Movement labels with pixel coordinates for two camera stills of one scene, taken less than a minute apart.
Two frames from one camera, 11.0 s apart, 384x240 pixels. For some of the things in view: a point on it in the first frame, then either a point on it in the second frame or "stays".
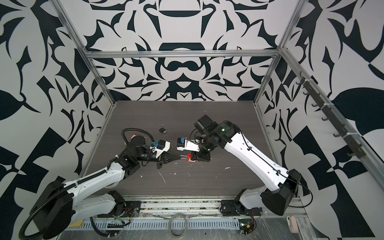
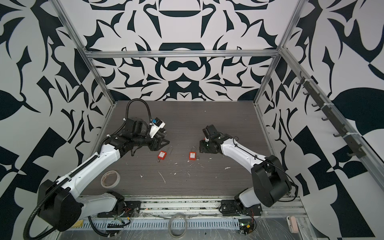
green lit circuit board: x=246 y=225 stays
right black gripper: x=199 y=155 -> x=202 y=147
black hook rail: x=356 y=150 stays
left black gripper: x=165 y=159 -> x=155 y=144
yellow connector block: x=78 y=224 stays
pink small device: x=292 y=224 stays
